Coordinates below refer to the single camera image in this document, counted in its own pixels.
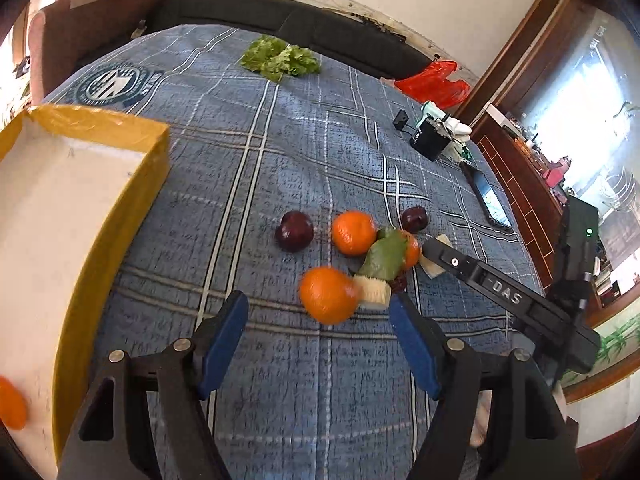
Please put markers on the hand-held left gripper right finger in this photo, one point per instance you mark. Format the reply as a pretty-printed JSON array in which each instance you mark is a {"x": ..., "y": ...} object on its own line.
[{"x": 414, "y": 347}]

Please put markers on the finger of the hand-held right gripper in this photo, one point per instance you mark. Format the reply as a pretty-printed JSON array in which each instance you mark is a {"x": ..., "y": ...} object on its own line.
[{"x": 475, "y": 277}]

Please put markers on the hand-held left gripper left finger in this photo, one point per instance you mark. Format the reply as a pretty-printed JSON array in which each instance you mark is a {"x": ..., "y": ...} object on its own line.
[{"x": 226, "y": 340}]

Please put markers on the peeled banana piece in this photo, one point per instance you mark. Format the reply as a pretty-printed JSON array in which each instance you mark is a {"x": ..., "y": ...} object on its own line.
[
  {"x": 372, "y": 292},
  {"x": 432, "y": 266}
]

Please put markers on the dark red plum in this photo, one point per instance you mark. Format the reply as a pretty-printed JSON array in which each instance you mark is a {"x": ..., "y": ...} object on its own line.
[
  {"x": 294, "y": 231},
  {"x": 414, "y": 219},
  {"x": 399, "y": 285}
]

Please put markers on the tangerine with green leaf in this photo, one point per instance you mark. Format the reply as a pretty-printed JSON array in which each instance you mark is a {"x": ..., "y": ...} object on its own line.
[{"x": 387, "y": 255}]

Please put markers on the orange tangerine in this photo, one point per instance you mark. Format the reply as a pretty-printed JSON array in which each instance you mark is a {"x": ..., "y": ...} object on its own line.
[
  {"x": 10, "y": 402},
  {"x": 327, "y": 295},
  {"x": 354, "y": 232}
]

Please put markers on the yellow cardboard box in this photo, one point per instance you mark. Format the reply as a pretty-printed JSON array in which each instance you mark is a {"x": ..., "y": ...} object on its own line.
[{"x": 60, "y": 220}]

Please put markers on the black smartphone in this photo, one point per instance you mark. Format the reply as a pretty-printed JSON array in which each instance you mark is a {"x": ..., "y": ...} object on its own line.
[{"x": 487, "y": 197}]

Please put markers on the brown wooden cabinet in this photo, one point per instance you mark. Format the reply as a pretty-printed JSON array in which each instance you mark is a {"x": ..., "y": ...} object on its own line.
[{"x": 525, "y": 185}]

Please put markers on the black square device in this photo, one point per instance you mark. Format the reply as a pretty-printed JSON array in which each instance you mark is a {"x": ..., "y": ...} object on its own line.
[{"x": 429, "y": 140}]

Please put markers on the white and green object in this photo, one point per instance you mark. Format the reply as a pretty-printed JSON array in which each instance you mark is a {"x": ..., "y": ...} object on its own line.
[{"x": 457, "y": 127}]

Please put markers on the small black box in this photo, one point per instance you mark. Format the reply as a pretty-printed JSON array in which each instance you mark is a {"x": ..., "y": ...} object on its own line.
[{"x": 401, "y": 120}]

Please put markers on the blue plaid blanket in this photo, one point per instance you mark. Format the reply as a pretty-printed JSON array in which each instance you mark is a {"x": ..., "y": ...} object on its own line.
[{"x": 300, "y": 160}]

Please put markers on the red plastic bag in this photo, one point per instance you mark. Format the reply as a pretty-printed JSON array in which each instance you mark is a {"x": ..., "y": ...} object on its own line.
[{"x": 432, "y": 85}]

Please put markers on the green lettuce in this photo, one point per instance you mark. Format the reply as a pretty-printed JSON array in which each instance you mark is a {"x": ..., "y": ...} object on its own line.
[{"x": 280, "y": 60}]

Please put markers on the black sofa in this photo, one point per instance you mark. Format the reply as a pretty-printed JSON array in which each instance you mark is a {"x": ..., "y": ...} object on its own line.
[{"x": 300, "y": 25}]

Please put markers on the brown armchair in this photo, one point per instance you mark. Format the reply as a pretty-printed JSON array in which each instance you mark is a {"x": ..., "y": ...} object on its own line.
[{"x": 85, "y": 35}]

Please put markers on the wooden door frame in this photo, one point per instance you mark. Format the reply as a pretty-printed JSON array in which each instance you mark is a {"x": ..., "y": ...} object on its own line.
[{"x": 525, "y": 40}]

